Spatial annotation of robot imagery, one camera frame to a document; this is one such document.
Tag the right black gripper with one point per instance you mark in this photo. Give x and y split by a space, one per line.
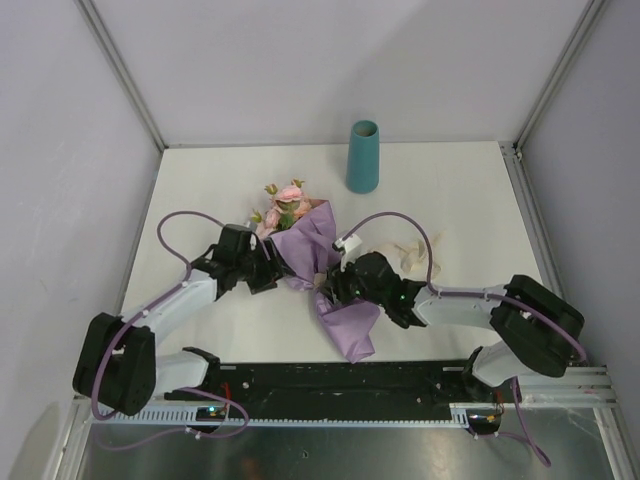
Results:
335 284

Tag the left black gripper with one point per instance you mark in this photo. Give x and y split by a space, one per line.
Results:
267 280

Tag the purple wrapping paper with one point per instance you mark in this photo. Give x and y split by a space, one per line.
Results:
306 249

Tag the pink flower bouquet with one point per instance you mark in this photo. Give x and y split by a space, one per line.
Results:
287 206

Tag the beige ribbon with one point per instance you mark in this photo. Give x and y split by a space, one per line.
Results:
414 258

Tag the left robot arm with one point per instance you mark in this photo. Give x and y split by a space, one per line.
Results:
120 368

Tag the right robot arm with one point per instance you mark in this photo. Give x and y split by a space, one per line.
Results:
490 365

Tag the teal conical vase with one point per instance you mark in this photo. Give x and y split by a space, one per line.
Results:
362 176

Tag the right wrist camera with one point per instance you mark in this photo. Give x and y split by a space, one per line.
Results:
349 248

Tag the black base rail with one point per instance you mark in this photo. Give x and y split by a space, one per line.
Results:
400 389

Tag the right aluminium table rail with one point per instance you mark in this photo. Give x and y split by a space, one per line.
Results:
540 240

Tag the white cable duct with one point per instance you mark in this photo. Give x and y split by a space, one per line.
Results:
215 415

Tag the left aluminium frame post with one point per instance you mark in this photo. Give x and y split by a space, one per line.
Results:
114 58

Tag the aluminium frame post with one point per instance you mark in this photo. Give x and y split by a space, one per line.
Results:
114 58
573 47

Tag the right aluminium frame post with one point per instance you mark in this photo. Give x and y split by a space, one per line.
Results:
573 47

